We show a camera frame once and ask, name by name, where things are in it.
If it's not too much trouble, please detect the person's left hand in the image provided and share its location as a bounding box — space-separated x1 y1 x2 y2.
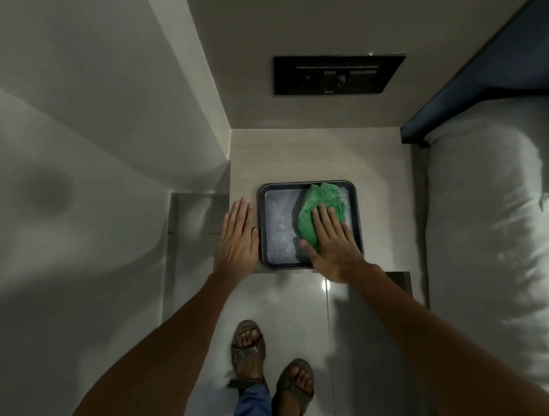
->
213 197 260 284

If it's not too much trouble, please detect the person's right hand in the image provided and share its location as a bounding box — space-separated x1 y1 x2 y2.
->
298 203 374 284

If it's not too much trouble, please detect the green cleaning cloth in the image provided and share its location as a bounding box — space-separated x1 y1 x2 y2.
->
297 183 347 248

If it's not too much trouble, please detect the person's left forearm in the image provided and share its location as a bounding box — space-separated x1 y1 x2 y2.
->
72 273 241 416

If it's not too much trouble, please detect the person's right forearm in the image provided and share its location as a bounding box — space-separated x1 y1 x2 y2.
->
345 263 549 416

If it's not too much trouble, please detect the black square tray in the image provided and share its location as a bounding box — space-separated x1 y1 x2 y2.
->
256 180 365 271

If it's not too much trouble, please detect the brown left sandal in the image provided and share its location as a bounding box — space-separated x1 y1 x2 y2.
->
227 320 269 390

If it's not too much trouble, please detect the brown sandal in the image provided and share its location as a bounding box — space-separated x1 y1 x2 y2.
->
227 320 269 390
274 359 315 416

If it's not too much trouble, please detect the brown right sandal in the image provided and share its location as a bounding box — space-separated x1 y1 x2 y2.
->
274 359 315 416

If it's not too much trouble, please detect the white bedding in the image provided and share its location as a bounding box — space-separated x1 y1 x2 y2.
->
422 96 549 391

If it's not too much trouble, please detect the blue jeans leg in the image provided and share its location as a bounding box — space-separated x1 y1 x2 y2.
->
234 384 273 416

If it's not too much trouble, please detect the dark blue headboard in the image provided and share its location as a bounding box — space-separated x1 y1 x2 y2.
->
401 0 549 148

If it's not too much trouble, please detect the black wall switch panel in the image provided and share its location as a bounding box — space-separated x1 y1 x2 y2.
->
274 55 406 96

